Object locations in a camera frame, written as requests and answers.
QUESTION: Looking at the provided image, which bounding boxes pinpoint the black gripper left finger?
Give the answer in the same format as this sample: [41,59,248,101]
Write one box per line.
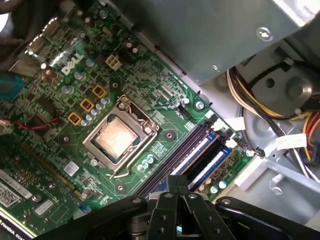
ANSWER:
[37,174,179,240]

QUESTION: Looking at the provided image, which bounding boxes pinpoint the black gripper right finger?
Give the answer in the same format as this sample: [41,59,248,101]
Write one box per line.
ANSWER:
[177,174,320,240]

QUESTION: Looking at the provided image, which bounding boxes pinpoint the black RAM slot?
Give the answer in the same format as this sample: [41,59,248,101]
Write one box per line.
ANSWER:
[136,117,213,197]
[183,136,226,185]

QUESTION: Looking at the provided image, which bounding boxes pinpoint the black PC case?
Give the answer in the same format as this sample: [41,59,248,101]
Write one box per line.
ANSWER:
[0,0,320,240]

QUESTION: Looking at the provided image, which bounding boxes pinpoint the silver socket cover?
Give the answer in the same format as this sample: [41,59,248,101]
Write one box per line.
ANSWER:
[81,94,161,174]

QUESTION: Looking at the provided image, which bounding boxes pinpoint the silver CPU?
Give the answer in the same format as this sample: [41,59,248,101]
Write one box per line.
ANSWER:
[95,118,138,160]

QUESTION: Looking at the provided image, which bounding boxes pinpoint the yellow square inductor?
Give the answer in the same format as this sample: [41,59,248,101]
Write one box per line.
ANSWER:
[79,97,96,113]
[91,84,109,99]
[66,111,83,126]

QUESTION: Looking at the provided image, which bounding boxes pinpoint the NVIDIA graphics card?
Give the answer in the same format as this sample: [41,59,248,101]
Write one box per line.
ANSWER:
[0,136,85,240]

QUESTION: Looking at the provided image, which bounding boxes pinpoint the green motherboard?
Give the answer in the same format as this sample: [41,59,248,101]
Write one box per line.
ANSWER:
[0,0,253,227]

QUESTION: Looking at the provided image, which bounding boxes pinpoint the white four-pin power socket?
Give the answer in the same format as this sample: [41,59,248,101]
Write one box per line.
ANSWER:
[104,53,124,73]

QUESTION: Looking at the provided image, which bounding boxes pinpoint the grey power supply unit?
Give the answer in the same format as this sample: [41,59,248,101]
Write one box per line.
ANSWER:
[106,0,320,87]

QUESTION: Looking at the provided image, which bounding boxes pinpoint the teal port connector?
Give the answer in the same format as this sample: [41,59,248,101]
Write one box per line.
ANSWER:
[0,74,25,100]

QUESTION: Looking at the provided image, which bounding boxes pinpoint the white cable label tag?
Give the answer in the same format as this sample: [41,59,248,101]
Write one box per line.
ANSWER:
[275,134,308,151]

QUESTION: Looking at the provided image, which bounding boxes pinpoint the power supply wire bundle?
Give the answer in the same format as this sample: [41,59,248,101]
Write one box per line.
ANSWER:
[225,61,320,182]

